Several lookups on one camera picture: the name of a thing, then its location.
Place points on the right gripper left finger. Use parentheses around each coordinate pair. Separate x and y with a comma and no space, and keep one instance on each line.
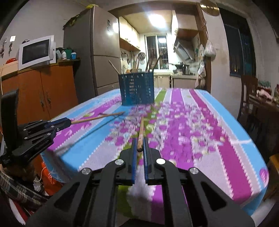
(90,198)

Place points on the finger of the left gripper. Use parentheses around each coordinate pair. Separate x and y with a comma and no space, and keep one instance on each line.
(58,127)
(62,120)

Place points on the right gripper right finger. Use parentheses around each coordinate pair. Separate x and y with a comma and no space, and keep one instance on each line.
(189,197)

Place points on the orange wooden cabinet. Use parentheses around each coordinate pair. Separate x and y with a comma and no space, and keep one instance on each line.
(44,92)

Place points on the floral striped tablecloth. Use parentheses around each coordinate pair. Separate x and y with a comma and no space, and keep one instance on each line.
(188,126)

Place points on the white microwave oven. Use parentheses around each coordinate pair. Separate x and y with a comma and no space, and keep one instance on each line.
(37,51)

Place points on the blue perforated utensil holder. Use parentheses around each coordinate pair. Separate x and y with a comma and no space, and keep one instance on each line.
(137,88)

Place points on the brown steel refrigerator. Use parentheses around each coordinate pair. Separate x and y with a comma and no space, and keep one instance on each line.
(94,36)

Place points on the dark wooden dining table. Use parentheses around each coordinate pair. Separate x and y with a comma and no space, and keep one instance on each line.
(265,112)

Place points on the steel electric kettle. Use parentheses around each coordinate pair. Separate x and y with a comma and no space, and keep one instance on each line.
(186,69)

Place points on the wooden dining chair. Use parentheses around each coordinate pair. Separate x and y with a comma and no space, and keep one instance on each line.
(249,86)

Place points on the steel range hood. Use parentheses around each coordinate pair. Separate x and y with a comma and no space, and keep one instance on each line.
(184,49)

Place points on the hanging white plastic bag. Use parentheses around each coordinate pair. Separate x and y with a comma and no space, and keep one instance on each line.
(209,49)

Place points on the round brass wall plate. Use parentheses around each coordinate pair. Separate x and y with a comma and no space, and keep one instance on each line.
(209,7)

